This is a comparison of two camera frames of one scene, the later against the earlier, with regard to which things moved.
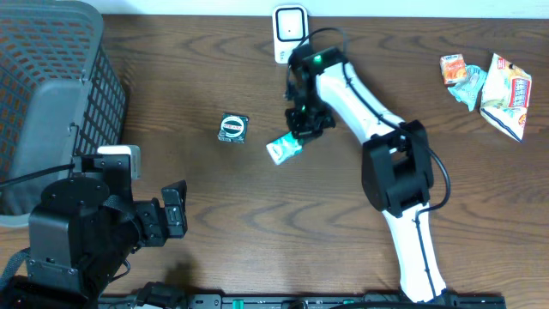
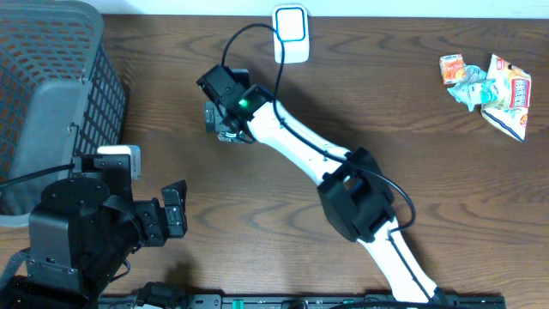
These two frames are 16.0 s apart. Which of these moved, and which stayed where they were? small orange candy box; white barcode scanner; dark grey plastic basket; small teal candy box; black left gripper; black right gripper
Moved: black right gripper; small teal candy box
Stayed: black left gripper; white barcode scanner; small orange candy box; dark grey plastic basket
